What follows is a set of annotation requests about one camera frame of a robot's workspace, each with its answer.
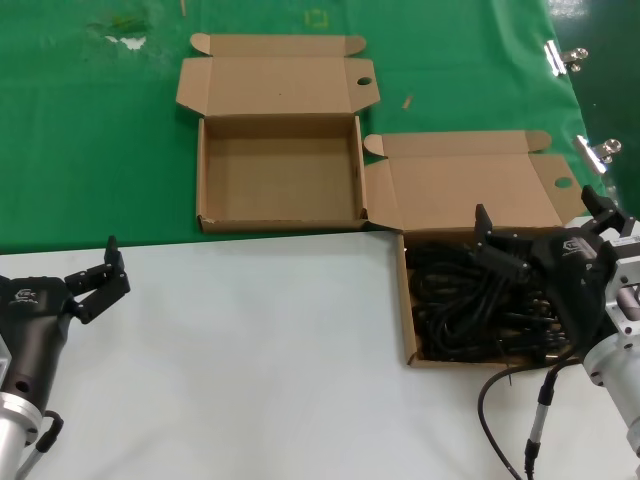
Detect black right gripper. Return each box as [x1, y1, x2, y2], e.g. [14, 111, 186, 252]
[473, 184, 636, 352]

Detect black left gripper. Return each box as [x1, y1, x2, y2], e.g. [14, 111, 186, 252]
[0, 235, 133, 402]

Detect open brown cardboard box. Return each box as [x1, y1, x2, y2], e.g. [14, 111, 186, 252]
[363, 129, 594, 370]
[174, 32, 381, 235]

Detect silver binder clip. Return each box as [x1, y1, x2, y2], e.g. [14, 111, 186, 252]
[573, 134, 624, 175]
[543, 40, 590, 77]

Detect green table cloth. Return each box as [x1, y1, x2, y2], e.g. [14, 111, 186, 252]
[0, 0, 624, 256]

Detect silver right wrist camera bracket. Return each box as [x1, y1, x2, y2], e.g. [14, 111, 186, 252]
[605, 217, 640, 336]

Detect black power cable pile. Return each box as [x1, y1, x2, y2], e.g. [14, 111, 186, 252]
[407, 241, 576, 364]

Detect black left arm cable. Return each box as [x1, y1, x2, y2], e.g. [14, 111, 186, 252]
[12, 408, 65, 480]

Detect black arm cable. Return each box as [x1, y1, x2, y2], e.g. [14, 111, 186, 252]
[12, 408, 65, 480]
[476, 349, 584, 480]

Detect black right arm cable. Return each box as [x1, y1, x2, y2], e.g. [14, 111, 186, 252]
[476, 349, 584, 480]

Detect cable with silver sleeve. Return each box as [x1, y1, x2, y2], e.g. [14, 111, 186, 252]
[522, 357, 581, 479]

